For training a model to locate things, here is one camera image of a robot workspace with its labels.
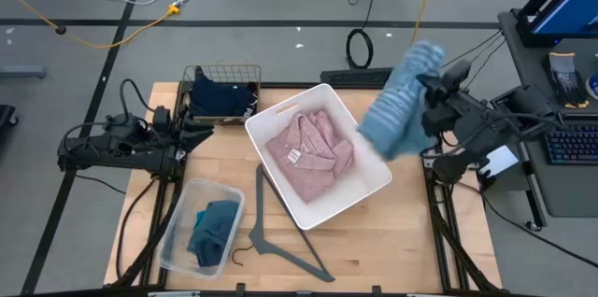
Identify dark grey clothes hanger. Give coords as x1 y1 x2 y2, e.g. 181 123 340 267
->
232 163 336 284

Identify black perforated cable tray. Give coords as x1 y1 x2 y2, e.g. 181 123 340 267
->
320 66 393 88

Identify coiled black cable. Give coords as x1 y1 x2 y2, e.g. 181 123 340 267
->
345 28 375 70

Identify blue striped shirt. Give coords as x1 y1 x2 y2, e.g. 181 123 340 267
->
357 39 448 163

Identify long black floor cable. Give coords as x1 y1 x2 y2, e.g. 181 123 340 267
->
455 179 598 270

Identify white plastic laundry basket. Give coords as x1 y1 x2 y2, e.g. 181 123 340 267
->
244 82 393 232

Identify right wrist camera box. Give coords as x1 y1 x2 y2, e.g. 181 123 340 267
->
441 58 473 95

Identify black arm base cable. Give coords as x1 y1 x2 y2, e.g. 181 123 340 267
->
114 177 163 284

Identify thin black desk cable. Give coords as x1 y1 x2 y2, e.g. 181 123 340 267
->
461 36 508 79
440 29 505 69

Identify dark navy printed garment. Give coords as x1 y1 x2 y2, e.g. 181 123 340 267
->
189 75 259 119

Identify grey stand foot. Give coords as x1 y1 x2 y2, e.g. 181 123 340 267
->
0 65 48 79

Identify black backlit keyboard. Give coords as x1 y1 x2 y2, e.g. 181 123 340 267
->
544 123 598 166

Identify black caster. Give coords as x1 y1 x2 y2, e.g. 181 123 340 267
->
0 104 20 128

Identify tape roll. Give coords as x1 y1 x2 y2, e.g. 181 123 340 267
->
584 72 598 101

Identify computer monitor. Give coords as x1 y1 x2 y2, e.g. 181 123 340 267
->
516 0 598 49

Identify clear plastic bin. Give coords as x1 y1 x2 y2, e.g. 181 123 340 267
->
158 177 248 281

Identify white paper sheet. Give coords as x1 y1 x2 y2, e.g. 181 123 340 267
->
480 145 520 177

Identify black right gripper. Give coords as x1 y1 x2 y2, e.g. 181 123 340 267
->
417 74 473 137

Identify grey side desk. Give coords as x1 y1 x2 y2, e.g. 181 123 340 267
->
497 7 598 219

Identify black aluminium table frame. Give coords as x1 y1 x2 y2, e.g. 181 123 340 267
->
111 79 504 297

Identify dark blue knit cloth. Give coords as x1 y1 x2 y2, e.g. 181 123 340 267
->
186 200 240 269

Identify black robot arm with cable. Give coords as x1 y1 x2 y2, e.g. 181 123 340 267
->
60 78 158 149

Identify grey black work gloves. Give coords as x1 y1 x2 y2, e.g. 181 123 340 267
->
541 51 591 109

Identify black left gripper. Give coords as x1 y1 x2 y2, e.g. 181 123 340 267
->
161 117 216 159

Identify pink shirt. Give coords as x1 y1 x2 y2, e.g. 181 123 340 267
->
264 109 355 205

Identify wire mesh basket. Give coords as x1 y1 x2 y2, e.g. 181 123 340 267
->
179 64 263 126

